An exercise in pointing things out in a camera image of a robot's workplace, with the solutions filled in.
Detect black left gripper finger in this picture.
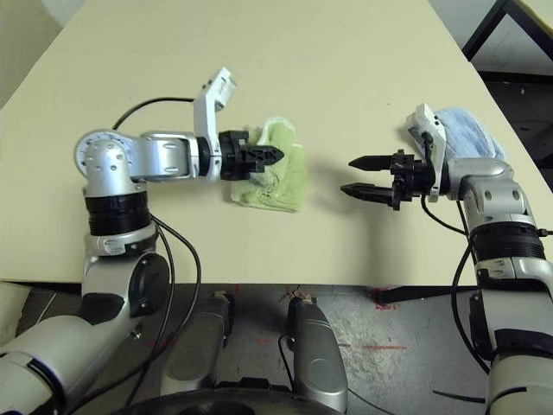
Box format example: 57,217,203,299
247,157,282,173
245,146,286,159

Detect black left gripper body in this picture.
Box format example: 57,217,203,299
218,128,260,181

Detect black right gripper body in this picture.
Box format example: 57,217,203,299
388,149,435,212

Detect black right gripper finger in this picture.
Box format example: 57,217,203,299
347,154,395,172
340,182,397,204

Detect green terry towel white trim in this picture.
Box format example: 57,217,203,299
228,114,308,214

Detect light blue folded towel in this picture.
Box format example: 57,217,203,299
431,105,506,161

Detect black table foot bar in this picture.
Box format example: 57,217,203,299
373,283,480,306

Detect silver right robot leg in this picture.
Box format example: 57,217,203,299
287,293,349,412

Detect silver robot leg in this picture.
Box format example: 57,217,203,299
166,291,237,393
287,293,349,412

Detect silver left robot leg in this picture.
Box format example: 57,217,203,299
166,291,237,393

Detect black robot waist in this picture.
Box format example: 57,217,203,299
124,375,303,415

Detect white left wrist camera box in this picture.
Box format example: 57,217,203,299
192,66,239,182

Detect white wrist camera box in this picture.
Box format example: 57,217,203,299
192,66,239,182
404,102,447,203

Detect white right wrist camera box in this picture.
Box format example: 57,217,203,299
404,102,447,203

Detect thin black leg cable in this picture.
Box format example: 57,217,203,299
277,333,303,393

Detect beige side table black frame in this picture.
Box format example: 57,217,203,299
461,0,553,83

